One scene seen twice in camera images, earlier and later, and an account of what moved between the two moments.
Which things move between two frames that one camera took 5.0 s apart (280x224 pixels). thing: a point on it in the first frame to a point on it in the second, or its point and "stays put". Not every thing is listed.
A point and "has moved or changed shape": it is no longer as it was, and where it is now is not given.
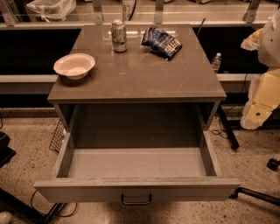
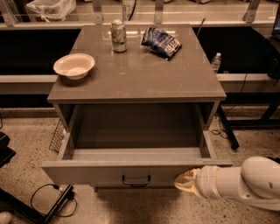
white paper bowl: (75, 66) stays put
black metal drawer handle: (136, 203) to (137, 184)
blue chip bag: (160, 41) stays put
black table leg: (234, 144) stays put
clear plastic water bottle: (216, 62) stays put
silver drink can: (119, 36) stays put
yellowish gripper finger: (252, 42) to (185, 180)
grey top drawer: (136, 168) has moved or changed shape
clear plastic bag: (60, 10) stays put
